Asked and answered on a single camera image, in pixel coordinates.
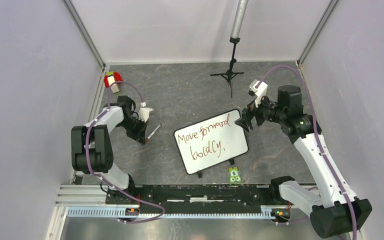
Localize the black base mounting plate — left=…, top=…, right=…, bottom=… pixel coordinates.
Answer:
left=100, top=184, right=292, bottom=215

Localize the purple cable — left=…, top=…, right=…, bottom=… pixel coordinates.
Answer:
left=84, top=81, right=166, bottom=225
left=256, top=64, right=359, bottom=240

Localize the red multicolour toy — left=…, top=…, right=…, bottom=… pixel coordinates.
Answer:
left=104, top=71, right=123, bottom=95

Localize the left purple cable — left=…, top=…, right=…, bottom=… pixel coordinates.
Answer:
left=84, top=81, right=166, bottom=225

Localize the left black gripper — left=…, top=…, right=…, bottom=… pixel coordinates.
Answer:
left=118, top=116, right=149, bottom=145

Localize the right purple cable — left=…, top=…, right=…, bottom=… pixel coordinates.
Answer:
left=256, top=64, right=359, bottom=240

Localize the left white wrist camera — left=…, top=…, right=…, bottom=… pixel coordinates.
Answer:
left=138, top=101, right=154, bottom=123

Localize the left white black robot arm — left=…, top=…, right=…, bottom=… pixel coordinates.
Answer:
left=70, top=95, right=153, bottom=204

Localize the aluminium frame rail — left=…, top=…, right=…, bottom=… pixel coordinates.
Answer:
left=44, top=184, right=365, bottom=240

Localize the white whiteboard black frame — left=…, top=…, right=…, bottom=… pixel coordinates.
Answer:
left=173, top=109, right=249, bottom=175

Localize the green toy block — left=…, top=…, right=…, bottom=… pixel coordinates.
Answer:
left=227, top=166, right=242, bottom=185

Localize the white marker red cap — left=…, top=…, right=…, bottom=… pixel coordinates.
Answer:
left=145, top=123, right=162, bottom=143

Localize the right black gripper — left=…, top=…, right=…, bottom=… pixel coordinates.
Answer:
left=234, top=90, right=286, bottom=133

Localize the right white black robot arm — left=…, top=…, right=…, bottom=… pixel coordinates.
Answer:
left=235, top=83, right=373, bottom=239

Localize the grey cylinder on stand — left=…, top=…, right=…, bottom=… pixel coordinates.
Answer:
left=229, top=0, right=249, bottom=44

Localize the black tripod stand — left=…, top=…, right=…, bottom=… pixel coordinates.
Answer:
left=210, top=37, right=244, bottom=98

